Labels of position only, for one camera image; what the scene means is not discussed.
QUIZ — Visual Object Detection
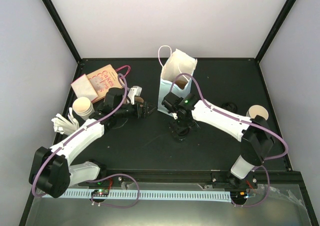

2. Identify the light blue slotted cable duct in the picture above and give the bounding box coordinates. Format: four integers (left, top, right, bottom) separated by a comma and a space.
62, 188, 232, 203

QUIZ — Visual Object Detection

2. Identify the black left frame post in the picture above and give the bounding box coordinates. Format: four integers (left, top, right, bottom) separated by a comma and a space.
42, 0, 82, 63

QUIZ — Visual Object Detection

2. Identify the paper cup stack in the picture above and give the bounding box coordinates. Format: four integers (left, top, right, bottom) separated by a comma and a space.
246, 105, 269, 120
72, 97, 94, 121

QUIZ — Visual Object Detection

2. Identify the right paper cup stack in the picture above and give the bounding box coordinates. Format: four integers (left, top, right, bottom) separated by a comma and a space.
246, 105, 269, 120

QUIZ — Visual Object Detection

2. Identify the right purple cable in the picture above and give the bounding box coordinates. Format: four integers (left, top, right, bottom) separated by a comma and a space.
168, 72, 290, 160

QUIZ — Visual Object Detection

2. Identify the brown pulp cup carrier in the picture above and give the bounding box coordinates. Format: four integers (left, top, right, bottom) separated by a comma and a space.
175, 80, 188, 90

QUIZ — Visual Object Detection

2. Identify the brown Cakes paper bag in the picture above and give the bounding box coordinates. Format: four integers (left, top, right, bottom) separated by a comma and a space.
86, 64, 131, 103

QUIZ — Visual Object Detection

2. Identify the purple cable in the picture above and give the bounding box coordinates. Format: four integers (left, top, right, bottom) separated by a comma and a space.
168, 72, 290, 160
31, 73, 129, 198

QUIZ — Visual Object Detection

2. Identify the black right frame post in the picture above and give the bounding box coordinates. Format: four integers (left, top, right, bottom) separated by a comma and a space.
255, 0, 297, 63

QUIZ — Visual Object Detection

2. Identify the white pink-edged napkin pack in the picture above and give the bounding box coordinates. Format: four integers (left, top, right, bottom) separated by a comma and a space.
71, 74, 98, 102

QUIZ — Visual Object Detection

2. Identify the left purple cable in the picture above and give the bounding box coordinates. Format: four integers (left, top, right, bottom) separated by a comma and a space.
31, 73, 129, 198

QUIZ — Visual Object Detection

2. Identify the black coffee lid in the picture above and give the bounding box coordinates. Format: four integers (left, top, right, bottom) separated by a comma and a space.
221, 102, 238, 113

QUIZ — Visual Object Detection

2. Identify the left paper cup stack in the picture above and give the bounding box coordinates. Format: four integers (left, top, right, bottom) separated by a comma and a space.
72, 97, 94, 121

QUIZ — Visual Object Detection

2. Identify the black frame post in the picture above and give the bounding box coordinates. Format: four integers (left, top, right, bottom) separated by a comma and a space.
42, 0, 82, 63
255, 0, 297, 63

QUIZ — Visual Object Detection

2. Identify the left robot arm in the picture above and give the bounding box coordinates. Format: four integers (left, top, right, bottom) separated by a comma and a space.
29, 87, 157, 198

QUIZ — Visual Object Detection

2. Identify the light blue paper bag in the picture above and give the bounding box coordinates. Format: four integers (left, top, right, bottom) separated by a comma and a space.
157, 45, 198, 114

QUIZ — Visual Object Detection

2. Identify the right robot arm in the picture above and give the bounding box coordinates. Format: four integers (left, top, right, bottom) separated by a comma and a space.
161, 92, 275, 180

